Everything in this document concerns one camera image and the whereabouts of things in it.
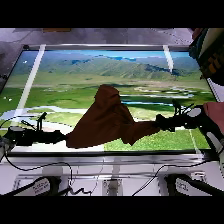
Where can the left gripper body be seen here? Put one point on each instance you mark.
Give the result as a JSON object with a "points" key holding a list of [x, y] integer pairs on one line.
{"points": [[55, 137]]}

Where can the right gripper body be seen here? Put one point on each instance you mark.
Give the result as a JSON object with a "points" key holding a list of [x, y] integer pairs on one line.
{"points": [[166, 122]]}

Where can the brown garment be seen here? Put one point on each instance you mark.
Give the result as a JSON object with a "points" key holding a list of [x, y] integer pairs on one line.
{"points": [[106, 121]]}

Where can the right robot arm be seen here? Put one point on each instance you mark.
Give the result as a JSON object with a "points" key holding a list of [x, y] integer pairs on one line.
{"points": [[210, 128]]}

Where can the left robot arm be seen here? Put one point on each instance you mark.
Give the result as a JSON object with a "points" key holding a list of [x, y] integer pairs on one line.
{"points": [[20, 136]]}

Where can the heap of clothes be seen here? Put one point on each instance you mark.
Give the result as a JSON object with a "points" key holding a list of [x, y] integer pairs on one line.
{"points": [[210, 56]]}

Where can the pink garment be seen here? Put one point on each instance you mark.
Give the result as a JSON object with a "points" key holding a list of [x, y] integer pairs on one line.
{"points": [[216, 115]]}

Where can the silver frame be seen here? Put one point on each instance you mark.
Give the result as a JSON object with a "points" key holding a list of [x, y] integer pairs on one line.
{"points": [[113, 170]]}

